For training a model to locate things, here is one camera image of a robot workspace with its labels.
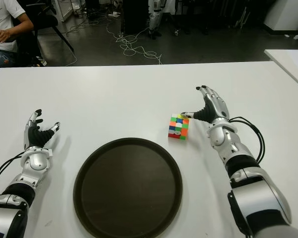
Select silver humanoid robot legs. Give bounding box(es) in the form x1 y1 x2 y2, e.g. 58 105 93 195
148 0 165 40

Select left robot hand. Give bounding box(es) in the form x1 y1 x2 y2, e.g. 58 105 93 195
23 108 61 151

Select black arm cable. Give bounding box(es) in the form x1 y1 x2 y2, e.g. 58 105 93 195
0 151 25 198
229 116 266 164

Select black chair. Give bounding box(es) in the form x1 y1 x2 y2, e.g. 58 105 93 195
12 0 77 67

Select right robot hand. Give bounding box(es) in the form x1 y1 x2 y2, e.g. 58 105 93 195
180 85 230 124

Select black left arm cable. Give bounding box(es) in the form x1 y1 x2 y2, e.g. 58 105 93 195
0 151 25 198

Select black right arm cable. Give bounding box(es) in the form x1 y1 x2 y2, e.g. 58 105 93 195
229 116 266 164

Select folded metal stand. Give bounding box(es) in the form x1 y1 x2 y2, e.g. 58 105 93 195
234 7 251 28

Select dark brown round plate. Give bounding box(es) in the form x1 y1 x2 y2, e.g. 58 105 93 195
73 137 184 238

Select white side table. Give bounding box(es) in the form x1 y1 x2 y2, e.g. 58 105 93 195
263 49 298 91

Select multicoloured Rubik's cube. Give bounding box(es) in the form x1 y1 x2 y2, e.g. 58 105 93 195
167 113 190 141

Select seated person white shirt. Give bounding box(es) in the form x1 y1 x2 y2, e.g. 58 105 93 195
0 0 35 75

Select white box cabinet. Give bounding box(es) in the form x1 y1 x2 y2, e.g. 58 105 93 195
52 0 74 23

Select white cabinet black base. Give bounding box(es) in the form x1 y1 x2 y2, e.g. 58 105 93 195
263 0 298 35

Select tangled white floor cable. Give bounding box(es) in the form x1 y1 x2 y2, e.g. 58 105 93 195
106 23 163 65

